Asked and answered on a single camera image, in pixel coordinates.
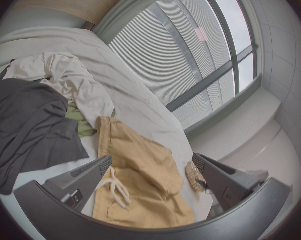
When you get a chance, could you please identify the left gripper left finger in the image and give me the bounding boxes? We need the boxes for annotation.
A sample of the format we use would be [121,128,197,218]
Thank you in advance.
[44,155,113,211]

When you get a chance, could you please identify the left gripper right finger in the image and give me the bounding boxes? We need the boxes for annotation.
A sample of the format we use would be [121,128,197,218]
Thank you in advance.
[192,153,261,212]

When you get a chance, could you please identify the tan shorts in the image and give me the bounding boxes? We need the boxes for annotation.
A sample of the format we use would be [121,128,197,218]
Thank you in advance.
[92,116,196,228]

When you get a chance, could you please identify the round woven basket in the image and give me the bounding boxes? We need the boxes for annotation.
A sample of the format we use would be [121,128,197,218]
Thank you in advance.
[185,160,211,192]

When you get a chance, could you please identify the green garment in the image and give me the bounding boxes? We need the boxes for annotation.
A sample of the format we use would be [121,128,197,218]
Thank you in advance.
[65,103,116,137]

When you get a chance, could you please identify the black garment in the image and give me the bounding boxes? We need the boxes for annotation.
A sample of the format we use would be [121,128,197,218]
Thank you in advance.
[0,78,90,194]

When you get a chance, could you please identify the white garment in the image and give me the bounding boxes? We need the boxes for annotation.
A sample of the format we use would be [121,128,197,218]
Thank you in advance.
[5,53,116,129]

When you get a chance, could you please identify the bed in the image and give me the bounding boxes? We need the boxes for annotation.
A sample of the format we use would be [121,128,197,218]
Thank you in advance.
[0,0,213,222]

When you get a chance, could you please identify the window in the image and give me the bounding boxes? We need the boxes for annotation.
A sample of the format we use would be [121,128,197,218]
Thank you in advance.
[107,0,260,132]

